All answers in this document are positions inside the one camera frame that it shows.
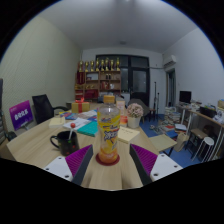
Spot black mug with coloured dots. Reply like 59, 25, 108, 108
49, 130, 80, 157

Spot long wooden side desk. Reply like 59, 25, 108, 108
176, 103, 224, 158

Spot red-tipped white stirrer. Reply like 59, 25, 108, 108
67, 122, 77, 141

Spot black-framed glass door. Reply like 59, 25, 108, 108
95, 54, 150, 108

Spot white wall air conditioner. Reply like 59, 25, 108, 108
162, 54, 178, 69

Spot white round stool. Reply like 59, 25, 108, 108
191, 136, 215, 163

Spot pale yellow notepad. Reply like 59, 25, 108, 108
117, 125, 141, 145

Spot thick yellow pad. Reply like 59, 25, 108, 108
48, 115, 67, 129

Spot teal book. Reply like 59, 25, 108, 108
76, 119, 99, 138

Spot pink flowers in white pot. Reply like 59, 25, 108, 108
125, 102, 144, 130

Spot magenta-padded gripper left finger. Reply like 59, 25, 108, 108
43, 143, 95, 186

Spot colourful book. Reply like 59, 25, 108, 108
59, 111, 79, 121

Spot black computer monitor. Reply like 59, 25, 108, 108
179, 90, 193, 104

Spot flat round red coaster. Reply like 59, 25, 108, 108
95, 152, 121, 167

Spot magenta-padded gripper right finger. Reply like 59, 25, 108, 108
129, 143, 184, 186

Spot yellow-labelled drink bottle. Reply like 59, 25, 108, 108
96, 95, 121, 164

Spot black office chair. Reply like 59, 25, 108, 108
31, 93, 69, 125

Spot purple sign board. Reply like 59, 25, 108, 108
8, 100, 34, 132

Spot yellow gift box red ribbon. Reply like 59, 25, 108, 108
71, 98, 91, 114

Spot white paper booklet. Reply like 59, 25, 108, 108
62, 117, 92, 131

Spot small wooden folding table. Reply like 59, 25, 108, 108
148, 133, 178, 157

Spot black tripod stand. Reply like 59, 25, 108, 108
152, 81, 161, 111

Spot wooden shelf unit with trophies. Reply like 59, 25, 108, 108
74, 57, 123, 103

